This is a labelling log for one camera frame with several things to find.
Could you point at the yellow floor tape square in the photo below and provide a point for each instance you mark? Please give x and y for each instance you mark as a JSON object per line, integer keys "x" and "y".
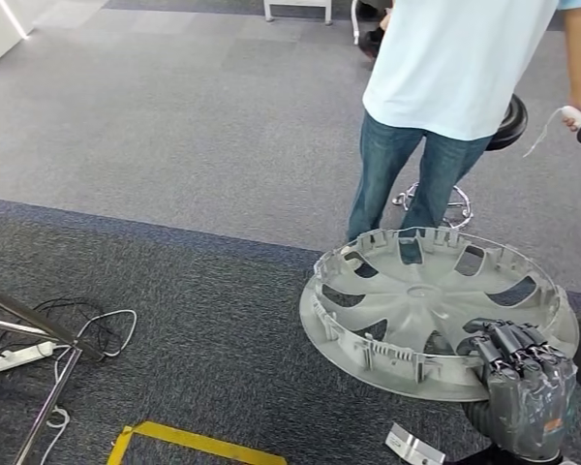
{"x": 184, "y": 439}

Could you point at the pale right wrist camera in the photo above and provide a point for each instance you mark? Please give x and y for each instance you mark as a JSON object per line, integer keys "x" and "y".
{"x": 411, "y": 446}

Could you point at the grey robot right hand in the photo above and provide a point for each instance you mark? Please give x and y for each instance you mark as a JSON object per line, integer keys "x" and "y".
{"x": 528, "y": 411}

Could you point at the person's forearm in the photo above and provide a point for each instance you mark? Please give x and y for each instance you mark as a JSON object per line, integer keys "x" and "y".
{"x": 580, "y": 58}

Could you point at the white table frame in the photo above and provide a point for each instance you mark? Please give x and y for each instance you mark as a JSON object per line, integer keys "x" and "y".
{"x": 298, "y": 2}

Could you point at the steel workbench table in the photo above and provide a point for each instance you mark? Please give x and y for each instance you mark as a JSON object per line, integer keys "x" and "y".
{"x": 53, "y": 398}

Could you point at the person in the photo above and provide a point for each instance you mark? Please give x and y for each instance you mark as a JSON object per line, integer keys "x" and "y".
{"x": 440, "y": 64}

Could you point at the grey plastic wheel cover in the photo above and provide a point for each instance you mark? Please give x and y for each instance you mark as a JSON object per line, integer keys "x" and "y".
{"x": 416, "y": 301}

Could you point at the white power strip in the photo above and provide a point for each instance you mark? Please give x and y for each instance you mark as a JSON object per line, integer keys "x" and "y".
{"x": 21, "y": 357}

